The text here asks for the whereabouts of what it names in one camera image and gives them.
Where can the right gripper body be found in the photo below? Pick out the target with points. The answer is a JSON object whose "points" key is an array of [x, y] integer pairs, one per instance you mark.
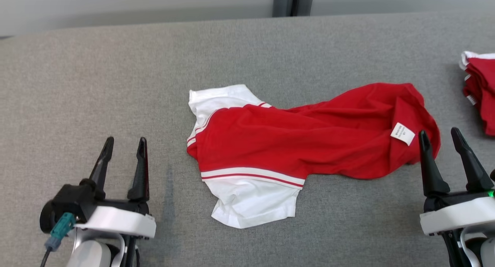
{"points": [[456, 216]]}

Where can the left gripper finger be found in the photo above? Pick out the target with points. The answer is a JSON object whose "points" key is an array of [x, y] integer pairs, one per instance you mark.
{"points": [[102, 166], [141, 178]]}

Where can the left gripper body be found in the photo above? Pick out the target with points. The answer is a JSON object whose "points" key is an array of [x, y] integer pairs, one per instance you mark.
{"points": [[120, 222]]}

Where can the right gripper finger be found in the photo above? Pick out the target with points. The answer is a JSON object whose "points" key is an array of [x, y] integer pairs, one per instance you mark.
{"points": [[473, 174], [433, 178]]}

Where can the red shorts with white stripe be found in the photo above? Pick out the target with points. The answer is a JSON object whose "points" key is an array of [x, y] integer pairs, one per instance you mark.
{"points": [[483, 89]]}

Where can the red and white jersey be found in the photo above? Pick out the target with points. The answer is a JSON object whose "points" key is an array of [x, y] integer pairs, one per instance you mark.
{"points": [[270, 143]]}

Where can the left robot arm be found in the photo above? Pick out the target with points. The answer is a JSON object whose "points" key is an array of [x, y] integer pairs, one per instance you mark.
{"points": [[89, 257]]}

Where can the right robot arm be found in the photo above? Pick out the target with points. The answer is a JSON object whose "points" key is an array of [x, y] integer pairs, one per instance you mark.
{"points": [[487, 251]]}

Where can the left camera teal connector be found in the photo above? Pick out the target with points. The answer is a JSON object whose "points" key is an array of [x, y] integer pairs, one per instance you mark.
{"points": [[61, 228]]}

